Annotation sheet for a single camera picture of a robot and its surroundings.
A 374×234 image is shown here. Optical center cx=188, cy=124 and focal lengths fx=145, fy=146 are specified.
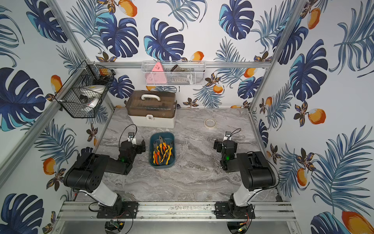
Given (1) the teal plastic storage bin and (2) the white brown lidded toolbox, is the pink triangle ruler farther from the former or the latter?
(1) the teal plastic storage bin

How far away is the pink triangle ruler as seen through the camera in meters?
0.90

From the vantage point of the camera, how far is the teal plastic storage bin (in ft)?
2.98

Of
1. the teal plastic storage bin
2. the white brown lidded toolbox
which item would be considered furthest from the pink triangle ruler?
the teal plastic storage bin

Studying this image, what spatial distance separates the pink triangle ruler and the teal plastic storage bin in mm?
349
